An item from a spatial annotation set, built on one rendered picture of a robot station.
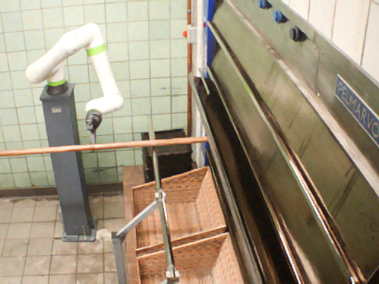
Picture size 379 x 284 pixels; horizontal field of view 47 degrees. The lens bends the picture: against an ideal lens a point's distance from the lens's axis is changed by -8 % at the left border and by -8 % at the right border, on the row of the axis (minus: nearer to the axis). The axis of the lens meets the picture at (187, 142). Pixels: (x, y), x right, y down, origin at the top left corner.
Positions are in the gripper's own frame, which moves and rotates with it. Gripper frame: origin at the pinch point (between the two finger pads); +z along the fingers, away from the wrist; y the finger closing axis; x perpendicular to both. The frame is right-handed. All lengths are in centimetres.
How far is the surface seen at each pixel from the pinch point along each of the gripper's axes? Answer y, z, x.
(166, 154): 27, -24, -41
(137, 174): 60, -52, -23
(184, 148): 28, -31, -53
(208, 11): -58, -30, -65
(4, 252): 119, -39, 85
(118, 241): 25, 51, -12
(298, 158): -57, 110, -68
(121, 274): 49, 51, -12
